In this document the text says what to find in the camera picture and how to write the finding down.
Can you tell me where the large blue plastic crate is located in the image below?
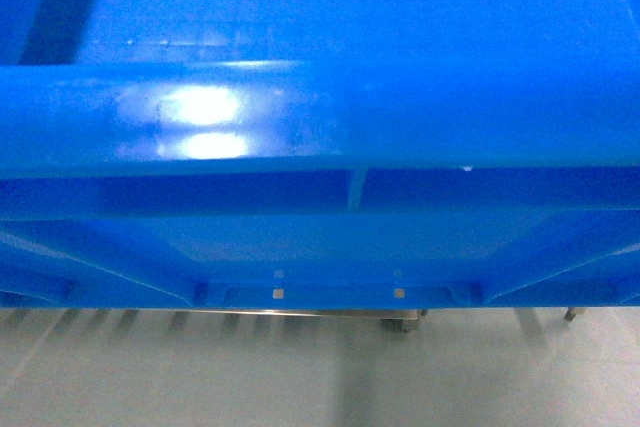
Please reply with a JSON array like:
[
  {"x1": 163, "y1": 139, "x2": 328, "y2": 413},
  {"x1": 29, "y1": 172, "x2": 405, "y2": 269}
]
[{"x1": 1, "y1": 0, "x2": 639, "y2": 310}]

